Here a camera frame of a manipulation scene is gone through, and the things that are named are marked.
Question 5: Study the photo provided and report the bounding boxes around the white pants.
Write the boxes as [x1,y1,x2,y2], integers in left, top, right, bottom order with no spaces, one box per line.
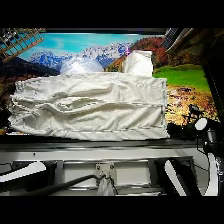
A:
[8,71,171,142]

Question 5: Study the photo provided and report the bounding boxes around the white garment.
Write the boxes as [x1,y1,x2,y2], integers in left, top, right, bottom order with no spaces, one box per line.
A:
[121,49,154,78]

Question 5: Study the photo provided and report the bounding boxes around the silver frame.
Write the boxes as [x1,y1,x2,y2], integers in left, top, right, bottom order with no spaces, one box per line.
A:
[0,139,224,197]

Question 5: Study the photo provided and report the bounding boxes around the black cable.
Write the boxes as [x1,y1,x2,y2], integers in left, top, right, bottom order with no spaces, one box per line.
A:
[18,173,108,197]

